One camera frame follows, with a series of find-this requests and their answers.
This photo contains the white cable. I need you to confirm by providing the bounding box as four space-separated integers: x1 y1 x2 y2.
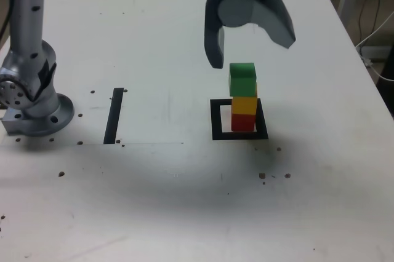
355 11 394 81

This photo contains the black tape square outline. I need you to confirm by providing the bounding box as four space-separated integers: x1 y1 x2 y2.
209 98 269 141

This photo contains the green cube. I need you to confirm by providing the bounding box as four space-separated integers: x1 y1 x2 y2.
228 62 258 97

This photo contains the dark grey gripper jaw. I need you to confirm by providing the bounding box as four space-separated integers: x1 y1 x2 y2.
203 0 228 69

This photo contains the black tape strip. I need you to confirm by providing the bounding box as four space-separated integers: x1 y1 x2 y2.
103 87 124 145

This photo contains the yellow cube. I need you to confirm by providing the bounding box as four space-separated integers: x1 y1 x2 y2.
231 82 259 117

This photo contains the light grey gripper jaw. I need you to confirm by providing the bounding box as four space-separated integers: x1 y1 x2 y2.
217 0 297 50

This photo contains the red cube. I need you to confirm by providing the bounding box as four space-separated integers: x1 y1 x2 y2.
230 113 255 133

